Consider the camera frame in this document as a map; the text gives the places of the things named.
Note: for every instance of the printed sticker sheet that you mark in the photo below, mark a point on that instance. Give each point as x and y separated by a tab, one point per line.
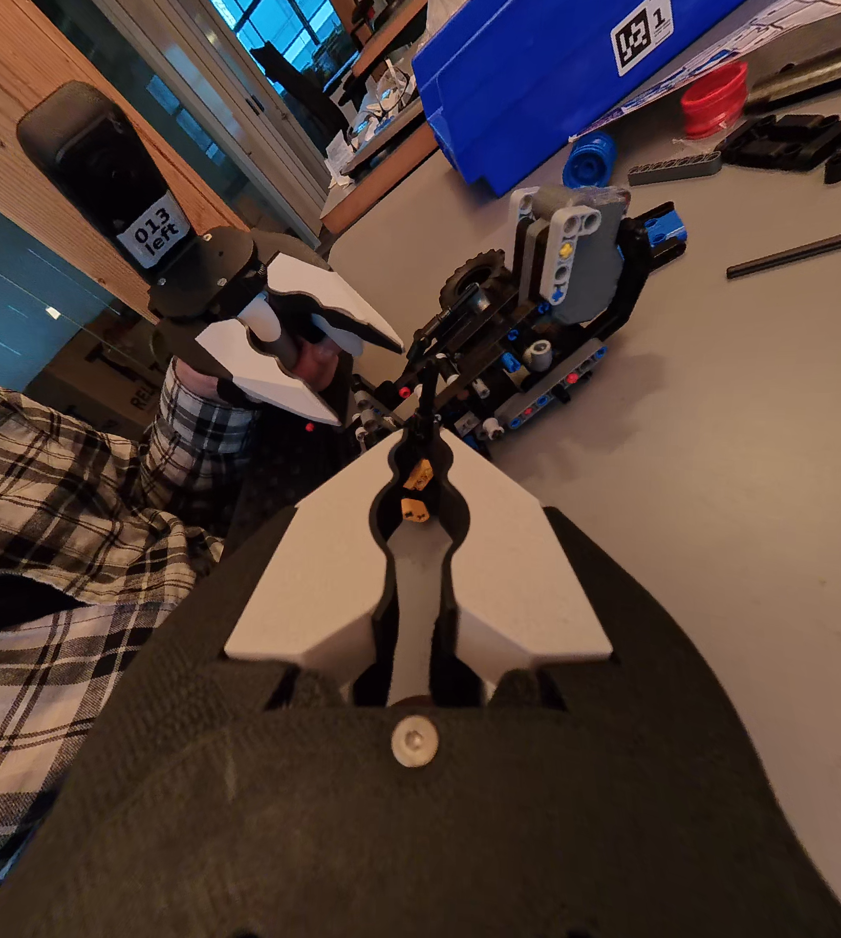
794	29

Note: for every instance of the neighbouring wooden-edged table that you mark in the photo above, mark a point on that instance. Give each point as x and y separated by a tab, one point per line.
376	190

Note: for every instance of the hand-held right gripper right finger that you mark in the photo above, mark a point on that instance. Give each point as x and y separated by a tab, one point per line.
530	586

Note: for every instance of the black beam frame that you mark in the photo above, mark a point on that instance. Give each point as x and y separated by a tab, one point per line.
787	143

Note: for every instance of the red wheel rim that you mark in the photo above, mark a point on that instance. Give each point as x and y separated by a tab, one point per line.
713	99

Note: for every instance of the blue wheel rim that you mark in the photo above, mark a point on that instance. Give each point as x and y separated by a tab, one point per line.
589	160

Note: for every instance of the black office chair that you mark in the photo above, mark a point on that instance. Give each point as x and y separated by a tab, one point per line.
303	88

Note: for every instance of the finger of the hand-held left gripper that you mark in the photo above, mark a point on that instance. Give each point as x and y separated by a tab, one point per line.
266	381
325	293

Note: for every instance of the cardboard box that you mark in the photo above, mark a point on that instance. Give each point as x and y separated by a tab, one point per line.
98	381

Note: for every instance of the grey desk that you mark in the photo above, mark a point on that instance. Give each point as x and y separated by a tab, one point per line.
721	476

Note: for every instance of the blue storage bin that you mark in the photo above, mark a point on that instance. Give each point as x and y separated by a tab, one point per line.
523	80

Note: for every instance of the grey holed beam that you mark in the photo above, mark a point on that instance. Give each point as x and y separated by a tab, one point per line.
673	168

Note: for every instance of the person's left forearm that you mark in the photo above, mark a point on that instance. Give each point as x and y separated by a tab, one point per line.
98	483

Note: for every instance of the black rod with connector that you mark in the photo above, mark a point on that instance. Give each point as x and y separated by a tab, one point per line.
426	399

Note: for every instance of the large window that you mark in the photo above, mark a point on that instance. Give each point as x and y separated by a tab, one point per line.
281	22

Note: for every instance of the toy truck chassis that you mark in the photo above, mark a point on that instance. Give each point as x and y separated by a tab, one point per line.
574	293

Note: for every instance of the person's left hand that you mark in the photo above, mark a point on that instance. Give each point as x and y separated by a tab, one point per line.
314	366

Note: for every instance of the blue flat panel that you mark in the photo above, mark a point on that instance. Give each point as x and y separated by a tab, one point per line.
666	223

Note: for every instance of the person's plaid shirt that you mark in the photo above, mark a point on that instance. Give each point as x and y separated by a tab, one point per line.
24	696

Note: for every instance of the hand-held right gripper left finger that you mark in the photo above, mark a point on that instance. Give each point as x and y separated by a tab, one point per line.
303	586

